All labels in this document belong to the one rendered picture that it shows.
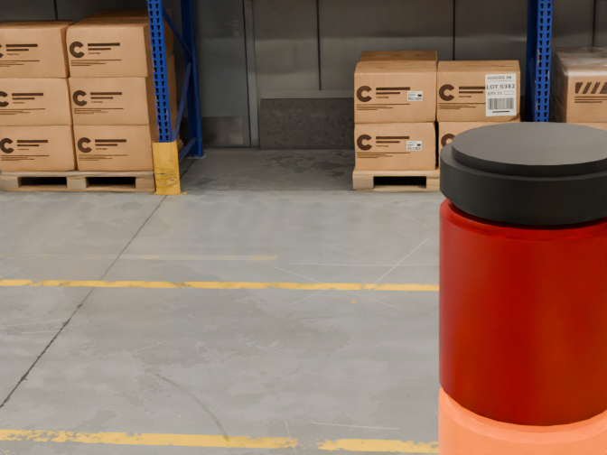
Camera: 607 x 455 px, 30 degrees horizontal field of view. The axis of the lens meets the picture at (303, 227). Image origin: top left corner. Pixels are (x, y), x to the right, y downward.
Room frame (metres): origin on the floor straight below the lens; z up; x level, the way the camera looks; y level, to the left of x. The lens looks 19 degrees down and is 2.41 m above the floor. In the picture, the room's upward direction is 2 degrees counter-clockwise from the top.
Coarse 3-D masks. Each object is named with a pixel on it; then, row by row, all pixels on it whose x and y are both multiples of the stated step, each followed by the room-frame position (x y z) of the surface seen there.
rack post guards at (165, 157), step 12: (156, 144) 8.00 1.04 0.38; (168, 144) 7.99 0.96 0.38; (156, 156) 8.00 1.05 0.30; (168, 156) 7.99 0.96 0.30; (156, 168) 8.00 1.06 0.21; (168, 168) 7.99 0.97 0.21; (156, 180) 8.01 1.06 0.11; (168, 180) 7.99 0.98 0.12; (156, 192) 8.02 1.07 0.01; (168, 192) 7.99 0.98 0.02; (180, 192) 8.03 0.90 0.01
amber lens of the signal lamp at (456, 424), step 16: (448, 400) 0.28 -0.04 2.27; (448, 416) 0.27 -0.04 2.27; (464, 416) 0.27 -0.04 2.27; (480, 416) 0.27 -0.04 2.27; (448, 432) 0.27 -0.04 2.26; (464, 432) 0.27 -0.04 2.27; (480, 432) 0.26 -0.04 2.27; (496, 432) 0.26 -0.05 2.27; (512, 432) 0.26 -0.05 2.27; (528, 432) 0.26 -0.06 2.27; (544, 432) 0.26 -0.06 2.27; (560, 432) 0.26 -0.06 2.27; (576, 432) 0.26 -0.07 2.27; (592, 432) 0.26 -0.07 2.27; (448, 448) 0.27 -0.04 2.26; (464, 448) 0.27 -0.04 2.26; (480, 448) 0.26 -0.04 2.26; (496, 448) 0.26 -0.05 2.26; (512, 448) 0.26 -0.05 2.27; (528, 448) 0.26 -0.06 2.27; (544, 448) 0.26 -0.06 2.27; (560, 448) 0.26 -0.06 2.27; (576, 448) 0.26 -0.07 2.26; (592, 448) 0.26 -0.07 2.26
